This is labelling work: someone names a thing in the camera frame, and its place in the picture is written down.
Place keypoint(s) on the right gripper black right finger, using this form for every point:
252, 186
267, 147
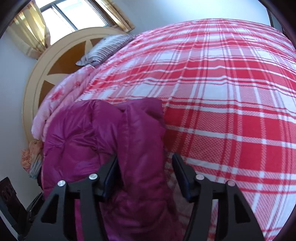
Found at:
235, 219

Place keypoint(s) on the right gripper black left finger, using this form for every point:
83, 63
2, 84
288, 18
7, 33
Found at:
56, 218

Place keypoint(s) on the magenta quilted down jacket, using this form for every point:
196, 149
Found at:
85, 135

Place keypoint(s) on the clothes pile beside bed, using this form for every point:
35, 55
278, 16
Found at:
32, 158

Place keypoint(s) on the pink floral folded quilt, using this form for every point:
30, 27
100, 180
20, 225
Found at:
65, 92

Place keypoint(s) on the red white plaid bedsheet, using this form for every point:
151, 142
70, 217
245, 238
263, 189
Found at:
228, 93

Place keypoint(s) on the cream wooden round headboard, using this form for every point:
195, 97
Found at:
55, 64

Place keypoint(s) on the striped pillow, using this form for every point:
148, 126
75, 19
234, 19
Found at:
104, 49

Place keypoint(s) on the left yellow curtain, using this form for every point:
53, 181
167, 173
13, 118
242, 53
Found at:
29, 31

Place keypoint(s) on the yellow curtain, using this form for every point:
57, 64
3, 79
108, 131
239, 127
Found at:
117, 15
29, 31

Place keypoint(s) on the right yellow curtain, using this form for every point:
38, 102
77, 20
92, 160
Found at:
117, 15

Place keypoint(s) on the window with metal frame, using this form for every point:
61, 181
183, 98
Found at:
63, 17

